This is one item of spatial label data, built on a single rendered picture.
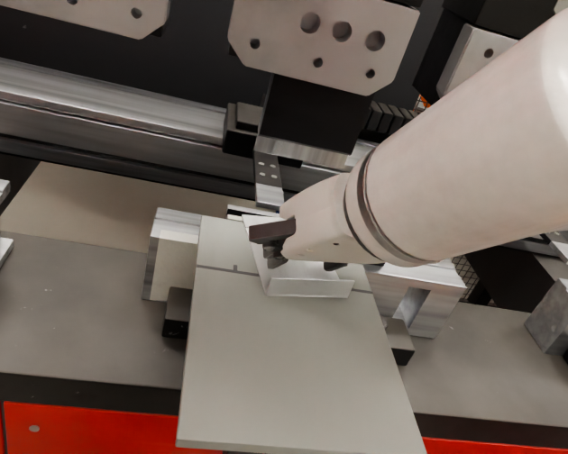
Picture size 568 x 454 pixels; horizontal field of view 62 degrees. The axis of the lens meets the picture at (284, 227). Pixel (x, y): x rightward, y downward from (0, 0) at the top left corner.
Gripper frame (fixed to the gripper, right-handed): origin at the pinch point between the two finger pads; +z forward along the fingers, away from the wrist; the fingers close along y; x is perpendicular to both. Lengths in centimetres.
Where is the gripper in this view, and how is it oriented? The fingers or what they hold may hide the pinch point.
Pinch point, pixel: (306, 251)
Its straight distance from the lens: 46.6
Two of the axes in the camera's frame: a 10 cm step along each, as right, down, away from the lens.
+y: -9.3, -0.7, -3.5
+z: -3.6, 2.4, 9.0
